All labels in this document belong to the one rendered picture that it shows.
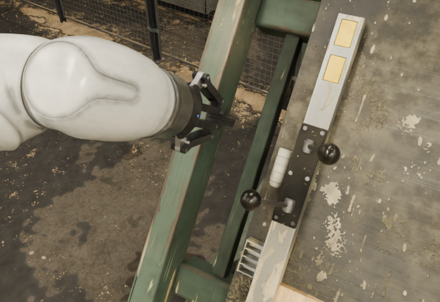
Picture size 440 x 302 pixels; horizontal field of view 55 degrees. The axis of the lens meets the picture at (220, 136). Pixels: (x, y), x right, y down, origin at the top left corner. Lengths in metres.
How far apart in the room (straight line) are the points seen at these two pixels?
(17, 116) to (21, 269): 2.10
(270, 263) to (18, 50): 0.60
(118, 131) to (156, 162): 2.50
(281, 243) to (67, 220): 1.99
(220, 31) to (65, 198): 2.10
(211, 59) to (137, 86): 0.49
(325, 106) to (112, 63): 0.51
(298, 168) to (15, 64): 0.53
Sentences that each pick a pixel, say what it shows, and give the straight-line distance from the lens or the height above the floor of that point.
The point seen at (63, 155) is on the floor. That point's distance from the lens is 3.15.
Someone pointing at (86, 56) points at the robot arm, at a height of 1.79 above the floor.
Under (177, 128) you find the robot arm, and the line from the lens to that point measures 0.54.
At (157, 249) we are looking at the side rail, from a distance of 0.95.
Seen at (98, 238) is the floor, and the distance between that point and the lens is 2.56.
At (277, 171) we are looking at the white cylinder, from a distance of 0.85.
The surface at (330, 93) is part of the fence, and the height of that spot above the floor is 1.53.
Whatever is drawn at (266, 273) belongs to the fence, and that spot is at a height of 1.24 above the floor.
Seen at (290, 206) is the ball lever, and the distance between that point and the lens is 0.82.
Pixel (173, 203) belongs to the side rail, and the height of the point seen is 1.29.
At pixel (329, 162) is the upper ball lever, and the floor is 1.50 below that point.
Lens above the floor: 1.97
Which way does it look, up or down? 39 degrees down
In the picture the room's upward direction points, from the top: straight up
